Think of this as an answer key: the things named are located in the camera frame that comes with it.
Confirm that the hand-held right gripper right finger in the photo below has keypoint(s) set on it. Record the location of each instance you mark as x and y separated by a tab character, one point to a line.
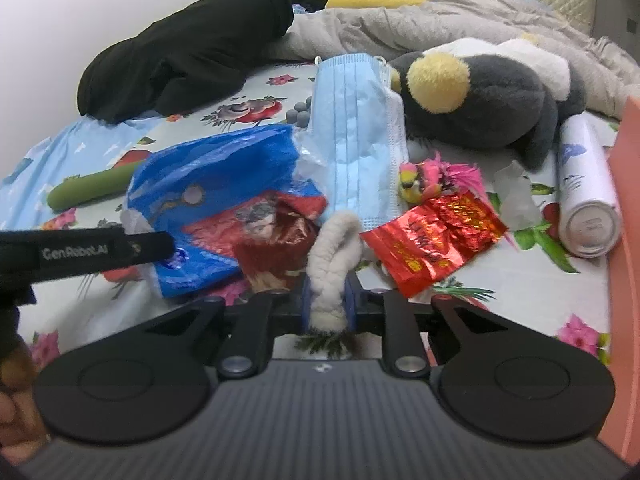
350	305

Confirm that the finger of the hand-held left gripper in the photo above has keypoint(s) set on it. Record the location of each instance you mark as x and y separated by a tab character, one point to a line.
150	249

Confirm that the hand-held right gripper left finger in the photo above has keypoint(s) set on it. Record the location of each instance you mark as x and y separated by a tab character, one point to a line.
307	305

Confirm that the blue plastic bag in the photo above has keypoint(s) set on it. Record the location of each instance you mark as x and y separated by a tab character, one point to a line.
200	175

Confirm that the pink feathered bird toy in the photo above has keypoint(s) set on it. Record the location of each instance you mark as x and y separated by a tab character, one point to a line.
432	175

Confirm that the orange box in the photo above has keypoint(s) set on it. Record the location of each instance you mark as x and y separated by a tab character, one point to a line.
625	260

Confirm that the person's left hand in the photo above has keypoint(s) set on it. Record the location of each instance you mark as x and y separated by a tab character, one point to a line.
15	410

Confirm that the dark red foil packet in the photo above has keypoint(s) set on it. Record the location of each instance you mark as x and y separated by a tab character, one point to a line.
275	240

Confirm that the green foam stick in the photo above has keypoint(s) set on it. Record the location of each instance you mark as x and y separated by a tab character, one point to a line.
90	187

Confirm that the red foil snack packet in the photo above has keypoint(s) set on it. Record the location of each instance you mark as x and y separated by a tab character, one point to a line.
430	240

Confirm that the floral bed sheet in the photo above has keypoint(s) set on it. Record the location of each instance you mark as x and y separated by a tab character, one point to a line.
500	280

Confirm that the blue face mask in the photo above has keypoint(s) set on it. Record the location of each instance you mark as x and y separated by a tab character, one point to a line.
350	125

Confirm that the clear plastic wrapper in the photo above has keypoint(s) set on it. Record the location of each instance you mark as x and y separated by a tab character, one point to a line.
515	195

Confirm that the black garment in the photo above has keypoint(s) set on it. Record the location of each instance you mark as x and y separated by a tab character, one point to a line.
190	50

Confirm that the grey penguin plush toy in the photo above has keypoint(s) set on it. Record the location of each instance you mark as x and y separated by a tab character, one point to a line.
480	100

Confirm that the white spray can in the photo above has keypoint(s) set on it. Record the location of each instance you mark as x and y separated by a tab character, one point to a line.
585	180

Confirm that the grey quilt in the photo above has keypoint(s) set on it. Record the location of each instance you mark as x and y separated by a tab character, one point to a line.
450	20

